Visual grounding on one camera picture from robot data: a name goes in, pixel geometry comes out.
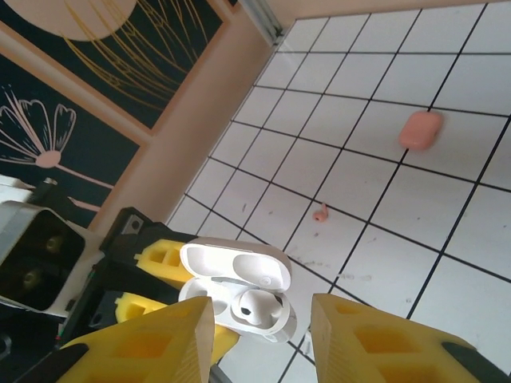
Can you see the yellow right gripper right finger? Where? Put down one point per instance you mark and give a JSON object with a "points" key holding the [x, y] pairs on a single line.
{"points": [[379, 351]]}

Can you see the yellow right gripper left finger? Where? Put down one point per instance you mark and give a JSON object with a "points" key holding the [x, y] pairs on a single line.
{"points": [[159, 343]]}

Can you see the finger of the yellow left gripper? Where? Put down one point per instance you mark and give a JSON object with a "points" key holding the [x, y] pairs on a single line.
{"points": [[135, 307], [159, 259]]}

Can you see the white earbud charging case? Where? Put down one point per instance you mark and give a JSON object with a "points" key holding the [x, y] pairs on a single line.
{"points": [[223, 259]]}

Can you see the white earbud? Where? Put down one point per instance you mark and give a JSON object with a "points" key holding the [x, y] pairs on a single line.
{"points": [[307, 345], [255, 307]]}

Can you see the pink earbud charging case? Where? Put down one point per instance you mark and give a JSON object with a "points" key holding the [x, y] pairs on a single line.
{"points": [[419, 129]]}

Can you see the pink earbud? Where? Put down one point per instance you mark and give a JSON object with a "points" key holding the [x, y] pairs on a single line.
{"points": [[319, 216]]}

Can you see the pale circle gold lines panel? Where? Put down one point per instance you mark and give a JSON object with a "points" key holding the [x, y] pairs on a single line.
{"points": [[139, 60]]}

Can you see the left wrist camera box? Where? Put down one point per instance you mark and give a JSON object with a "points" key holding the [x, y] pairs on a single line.
{"points": [[40, 259]]}

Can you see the single pink flower wall panel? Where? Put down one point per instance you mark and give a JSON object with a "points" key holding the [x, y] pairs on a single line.
{"points": [[100, 159]]}

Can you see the aluminium corner post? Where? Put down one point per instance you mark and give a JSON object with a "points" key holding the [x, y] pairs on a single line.
{"points": [[261, 18]]}

